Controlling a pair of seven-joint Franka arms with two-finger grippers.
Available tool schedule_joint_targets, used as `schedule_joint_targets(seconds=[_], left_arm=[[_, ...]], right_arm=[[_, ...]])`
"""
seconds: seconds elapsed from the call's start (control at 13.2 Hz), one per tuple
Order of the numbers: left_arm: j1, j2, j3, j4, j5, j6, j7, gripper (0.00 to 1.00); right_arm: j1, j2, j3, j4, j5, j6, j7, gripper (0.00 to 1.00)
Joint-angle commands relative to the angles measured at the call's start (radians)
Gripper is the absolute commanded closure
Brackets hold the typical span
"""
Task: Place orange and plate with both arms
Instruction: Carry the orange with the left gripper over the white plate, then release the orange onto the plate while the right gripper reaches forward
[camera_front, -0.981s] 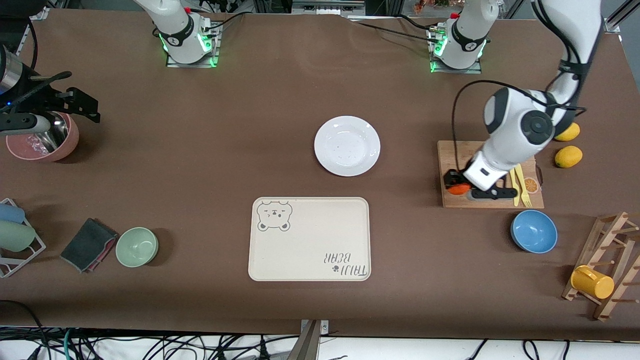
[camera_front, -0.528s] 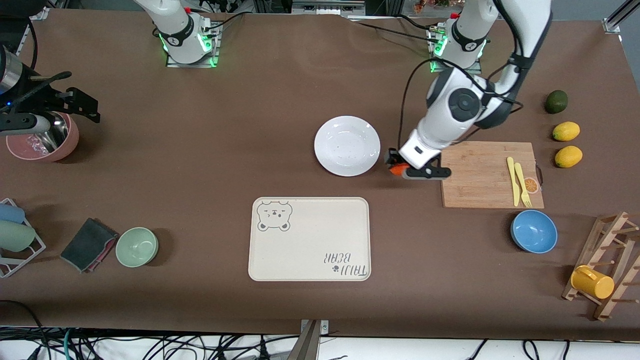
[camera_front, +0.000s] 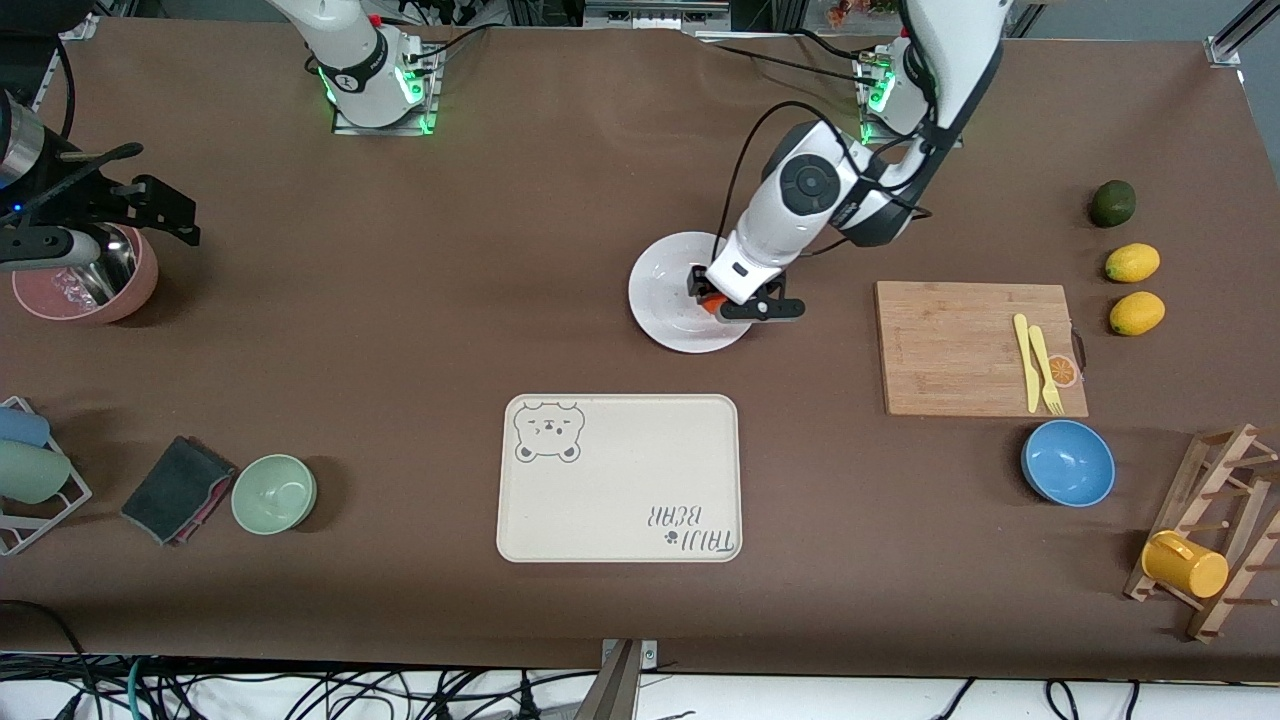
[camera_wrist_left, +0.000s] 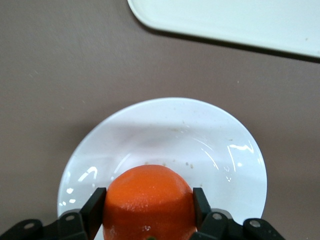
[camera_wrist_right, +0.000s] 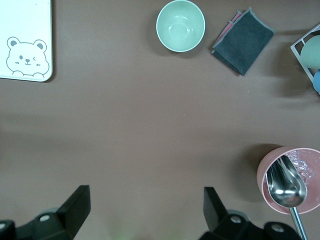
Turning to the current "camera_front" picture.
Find yellow mug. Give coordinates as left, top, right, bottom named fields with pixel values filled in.
left=1141, top=530, right=1230, bottom=600

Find grey camera pole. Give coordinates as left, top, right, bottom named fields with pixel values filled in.
left=570, top=640, right=643, bottom=720

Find wooden cutting board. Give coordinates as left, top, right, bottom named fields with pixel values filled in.
left=875, top=280, right=1090, bottom=418

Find yellow plastic knife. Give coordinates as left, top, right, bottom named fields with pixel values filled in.
left=1013, top=313, right=1042, bottom=414

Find blue bowl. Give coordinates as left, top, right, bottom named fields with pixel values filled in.
left=1021, top=419, right=1117, bottom=508

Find aluminium corner frame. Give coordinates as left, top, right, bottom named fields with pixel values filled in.
left=1205, top=0, right=1280, bottom=69

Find blue cup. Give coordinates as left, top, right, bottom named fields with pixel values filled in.
left=0, top=406, right=51, bottom=448

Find white wire cup rack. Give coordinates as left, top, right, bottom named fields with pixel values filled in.
left=0, top=396, right=93, bottom=557

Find wooden mug rack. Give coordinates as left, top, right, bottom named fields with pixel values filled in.
left=1123, top=422, right=1280, bottom=643

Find green cup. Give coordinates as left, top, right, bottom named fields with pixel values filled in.
left=0, top=440, right=73, bottom=505

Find brown table cover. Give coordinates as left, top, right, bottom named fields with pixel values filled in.
left=0, top=15, right=1280, bottom=683

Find pink folded cloth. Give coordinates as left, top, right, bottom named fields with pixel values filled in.
left=168, top=462, right=239, bottom=547

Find dark grey folded cloth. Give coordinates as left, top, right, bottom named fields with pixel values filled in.
left=120, top=435, right=238, bottom=547

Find dark green lime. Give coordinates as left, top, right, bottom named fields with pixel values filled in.
left=1089, top=180, right=1137, bottom=229

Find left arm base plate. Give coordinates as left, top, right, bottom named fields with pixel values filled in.
left=858, top=50, right=966, bottom=149

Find cream bear print tray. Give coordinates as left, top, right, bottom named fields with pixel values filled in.
left=496, top=393, right=743, bottom=564

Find grey aluminium frame bar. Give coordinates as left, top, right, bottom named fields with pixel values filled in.
left=583, top=0, right=733, bottom=31

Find white round plate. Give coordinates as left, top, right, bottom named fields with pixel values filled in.
left=628, top=231, right=762, bottom=354

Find clear plastic ice pieces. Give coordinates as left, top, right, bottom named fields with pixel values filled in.
left=50, top=268, right=96, bottom=309

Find pink bowl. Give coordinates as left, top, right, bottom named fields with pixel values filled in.
left=12, top=218, right=159, bottom=325

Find pale green bowl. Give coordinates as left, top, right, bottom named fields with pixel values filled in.
left=231, top=454, right=318, bottom=536

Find metal clamp bracket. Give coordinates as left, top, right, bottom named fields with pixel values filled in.
left=598, top=638, right=659, bottom=671

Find black cable on table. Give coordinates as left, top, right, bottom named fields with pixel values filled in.
left=405, top=22, right=491, bottom=63
left=695, top=38, right=876, bottom=83

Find metal scoop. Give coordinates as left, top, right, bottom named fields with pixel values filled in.
left=55, top=222, right=139, bottom=306

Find yellow lemon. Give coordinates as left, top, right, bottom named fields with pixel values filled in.
left=1109, top=291, right=1167, bottom=337
left=1105, top=243, right=1162, bottom=284

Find yellow plastic fork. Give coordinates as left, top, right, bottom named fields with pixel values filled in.
left=1028, top=324, right=1065, bottom=416

